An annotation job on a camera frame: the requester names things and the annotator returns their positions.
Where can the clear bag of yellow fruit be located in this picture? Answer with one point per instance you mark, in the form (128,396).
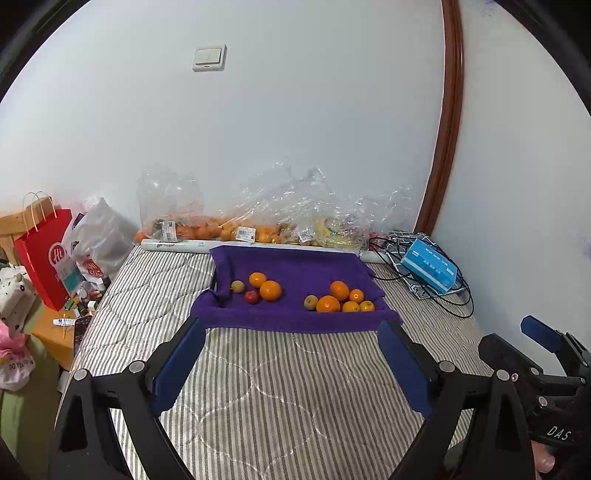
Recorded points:
(369,212)

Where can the pink printed bedding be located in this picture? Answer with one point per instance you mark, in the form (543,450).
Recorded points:
(14,364)

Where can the teal white card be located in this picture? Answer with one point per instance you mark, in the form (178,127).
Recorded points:
(69,277)

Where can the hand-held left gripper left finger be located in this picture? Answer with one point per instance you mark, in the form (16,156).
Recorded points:
(178,364)

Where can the person's right hand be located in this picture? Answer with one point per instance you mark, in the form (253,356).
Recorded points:
(544,460)

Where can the wooden nightstand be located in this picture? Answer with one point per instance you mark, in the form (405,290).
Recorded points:
(51,337)

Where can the black phone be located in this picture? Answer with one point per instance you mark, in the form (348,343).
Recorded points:
(82,327)

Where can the green blanket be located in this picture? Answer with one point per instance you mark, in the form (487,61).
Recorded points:
(23,415)

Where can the white tube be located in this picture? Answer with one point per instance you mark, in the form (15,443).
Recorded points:
(63,321)

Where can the white paper roll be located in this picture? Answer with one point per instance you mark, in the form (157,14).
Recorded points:
(180,244)

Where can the white light switch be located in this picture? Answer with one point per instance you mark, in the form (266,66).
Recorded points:
(210,57)

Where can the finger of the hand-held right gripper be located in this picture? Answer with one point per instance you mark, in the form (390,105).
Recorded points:
(542,330)
(503,353)

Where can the clear plastic bag of oranges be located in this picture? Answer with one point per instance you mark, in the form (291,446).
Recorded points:
(268,203)

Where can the spotted white pouch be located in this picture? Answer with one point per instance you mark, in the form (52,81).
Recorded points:
(11,290)

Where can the small red apple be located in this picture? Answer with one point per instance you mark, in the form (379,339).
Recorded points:
(251,297)

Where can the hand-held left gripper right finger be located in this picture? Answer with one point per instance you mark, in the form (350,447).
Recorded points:
(404,369)

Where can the blue box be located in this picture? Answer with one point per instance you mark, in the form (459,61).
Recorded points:
(427,265)

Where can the purple towel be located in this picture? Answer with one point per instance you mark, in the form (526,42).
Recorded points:
(295,277)

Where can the red paper bag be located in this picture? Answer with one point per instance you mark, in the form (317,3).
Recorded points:
(41,272)

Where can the cluster of small bottles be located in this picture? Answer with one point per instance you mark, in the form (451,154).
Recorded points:
(87,297)

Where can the wooden headboard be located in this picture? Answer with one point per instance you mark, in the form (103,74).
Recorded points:
(11,226)

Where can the red white plastic bag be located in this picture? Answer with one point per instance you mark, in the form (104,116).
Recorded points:
(92,270)

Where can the striped quilted mattress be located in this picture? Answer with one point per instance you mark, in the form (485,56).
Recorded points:
(258,392)

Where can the brown wooden door frame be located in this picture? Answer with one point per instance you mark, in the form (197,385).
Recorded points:
(450,115)

